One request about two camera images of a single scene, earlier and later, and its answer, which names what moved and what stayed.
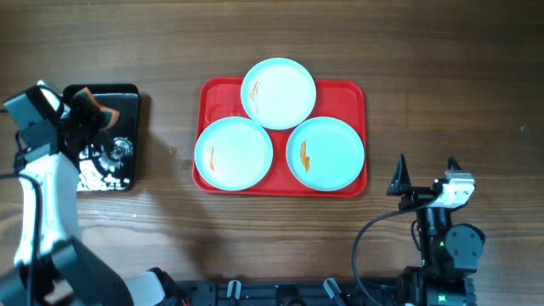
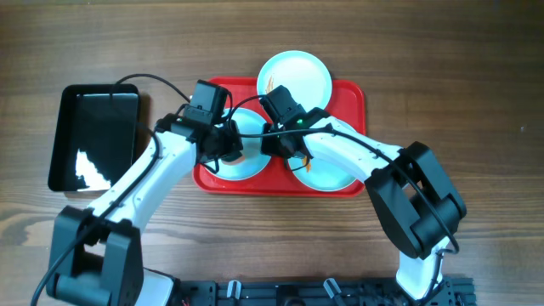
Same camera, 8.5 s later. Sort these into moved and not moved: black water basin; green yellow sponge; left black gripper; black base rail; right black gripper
Moved: left black gripper; right black gripper; green yellow sponge
Not moved: black water basin; black base rail
